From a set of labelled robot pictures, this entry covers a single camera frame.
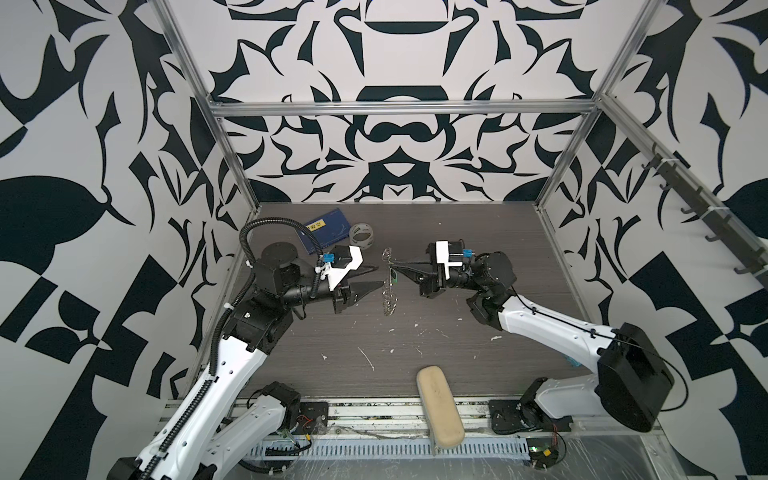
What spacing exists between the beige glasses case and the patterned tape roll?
452 millimetres

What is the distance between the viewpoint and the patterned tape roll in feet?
3.50

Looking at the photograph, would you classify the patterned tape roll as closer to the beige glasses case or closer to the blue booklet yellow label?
the blue booklet yellow label

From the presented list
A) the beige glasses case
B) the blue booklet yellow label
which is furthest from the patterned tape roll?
the beige glasses case

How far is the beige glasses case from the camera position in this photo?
0.71 m
